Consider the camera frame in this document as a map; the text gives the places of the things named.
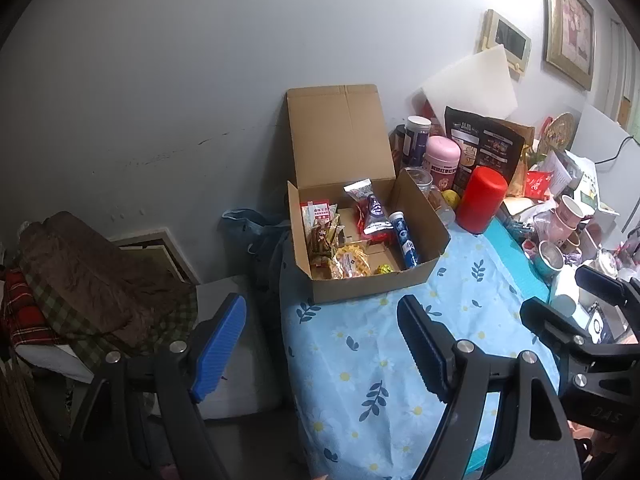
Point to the red gold snack packet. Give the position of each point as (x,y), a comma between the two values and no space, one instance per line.
(381,236)

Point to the blue cloth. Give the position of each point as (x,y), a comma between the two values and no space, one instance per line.
(250,230)

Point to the red white snack packet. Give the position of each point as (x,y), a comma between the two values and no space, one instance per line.
(319,212)

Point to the white box with round dial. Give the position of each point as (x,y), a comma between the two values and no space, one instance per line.
(597,327)

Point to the yellow snack packet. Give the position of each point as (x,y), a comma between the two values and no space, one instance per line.
(350,262)

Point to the yellow fruit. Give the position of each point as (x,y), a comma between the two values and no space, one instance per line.
(451,197)

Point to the round woven plate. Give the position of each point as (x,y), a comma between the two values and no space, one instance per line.
(560,132)

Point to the white wall vent panel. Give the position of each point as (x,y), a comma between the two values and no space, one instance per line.
(150,250)

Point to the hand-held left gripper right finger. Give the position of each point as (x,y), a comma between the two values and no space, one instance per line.
(425,350)

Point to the person's right hand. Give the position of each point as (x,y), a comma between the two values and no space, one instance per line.
(617,449)

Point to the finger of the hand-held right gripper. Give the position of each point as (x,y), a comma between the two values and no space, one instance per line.
(605,285)
(550,320)

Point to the gold framed picture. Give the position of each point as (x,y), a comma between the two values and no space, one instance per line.
(570,25)

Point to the light blue floral tablecloth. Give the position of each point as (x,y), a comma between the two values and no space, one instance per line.
(360,360)

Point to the white foam board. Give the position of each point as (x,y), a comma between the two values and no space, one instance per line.
(470,80)

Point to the green checked cloth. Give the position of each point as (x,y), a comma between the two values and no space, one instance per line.
(75,325)

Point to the clear glass jar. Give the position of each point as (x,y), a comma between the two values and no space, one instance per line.
(420,180)

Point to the silver purple snack packet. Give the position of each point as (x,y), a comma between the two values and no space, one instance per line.
(370,205)

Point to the brown cardboard box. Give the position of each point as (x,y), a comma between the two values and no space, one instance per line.
(340,130)

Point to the white flat board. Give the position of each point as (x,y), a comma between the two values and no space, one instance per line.
(600,130)

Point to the pink white cup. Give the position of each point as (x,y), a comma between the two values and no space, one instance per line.
(575,245)
(570,215)

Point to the wall intercom panel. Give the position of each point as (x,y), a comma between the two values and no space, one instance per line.
(507,40)

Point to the dark blue jar white lid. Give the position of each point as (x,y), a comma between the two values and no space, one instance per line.
(415,137)

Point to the brown orange snack bag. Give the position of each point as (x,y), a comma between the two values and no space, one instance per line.
(520,170)

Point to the blue white tube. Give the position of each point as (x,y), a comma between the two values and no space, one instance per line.
(405,240)

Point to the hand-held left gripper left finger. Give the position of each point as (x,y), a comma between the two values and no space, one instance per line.
(220,350)

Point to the red bag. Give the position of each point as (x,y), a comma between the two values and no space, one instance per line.
(427,110)

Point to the brown blanket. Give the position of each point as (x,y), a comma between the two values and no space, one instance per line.
(85,260)

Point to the steel bowl teal outside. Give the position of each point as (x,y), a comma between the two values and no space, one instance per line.
(547,260)

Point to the black snack bag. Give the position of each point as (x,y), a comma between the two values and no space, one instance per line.
(480,140)

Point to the overturned clear glass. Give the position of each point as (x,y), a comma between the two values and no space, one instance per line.
(442,210)

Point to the red canister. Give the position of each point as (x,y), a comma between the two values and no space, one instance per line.
(480,200)

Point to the small red packet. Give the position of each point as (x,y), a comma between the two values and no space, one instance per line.
(537,182)

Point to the red plaid cloth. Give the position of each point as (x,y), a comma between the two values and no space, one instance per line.
(25,310)

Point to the pink jar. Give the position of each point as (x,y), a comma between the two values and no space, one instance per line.
(442,160)

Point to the pale green cup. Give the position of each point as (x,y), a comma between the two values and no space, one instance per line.
(565,290)

